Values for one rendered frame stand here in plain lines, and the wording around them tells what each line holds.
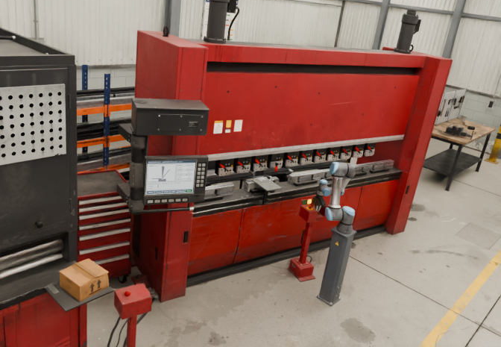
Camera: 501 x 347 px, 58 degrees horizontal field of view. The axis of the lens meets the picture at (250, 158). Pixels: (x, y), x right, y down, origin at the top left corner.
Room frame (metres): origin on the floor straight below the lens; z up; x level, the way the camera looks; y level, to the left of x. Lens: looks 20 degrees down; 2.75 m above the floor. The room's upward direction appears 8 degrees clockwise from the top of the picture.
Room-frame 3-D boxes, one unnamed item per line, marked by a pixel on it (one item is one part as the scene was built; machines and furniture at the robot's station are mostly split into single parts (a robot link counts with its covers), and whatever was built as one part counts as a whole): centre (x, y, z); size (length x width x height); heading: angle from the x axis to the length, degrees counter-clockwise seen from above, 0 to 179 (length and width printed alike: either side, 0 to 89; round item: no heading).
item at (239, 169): (4.06, 0.08, 1.18); 0.15 x 0.09 x 0.17; 126
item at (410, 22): (5.47, -1.61, 2.54); 0.33 x 0.25 x 0.47; 126
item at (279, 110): (4.58, -0.63, 1.66); 3.00 x 0.08 x 0.80; 126
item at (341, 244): (3.75, -0.96, 0.39); 0.18 x 0.18 x 0.77; 50
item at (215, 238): (4.54, -0.65, 0.42); 3.00 x 0.21 x 0.83; 126
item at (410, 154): (5.68, -1.83, 1.15); 0.85 x 0.25 x 2.30; 36
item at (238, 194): (4.54, -0.65, 0.85); 3.00 x 0.21 x 0.04; 126
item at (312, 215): (4.14, -0.70, 0.75); 0.20 x 0.16 x 0.18; 120
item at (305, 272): (4.11, -0.71, 0.06); 0.25 x 0.20 x 0.12; 30
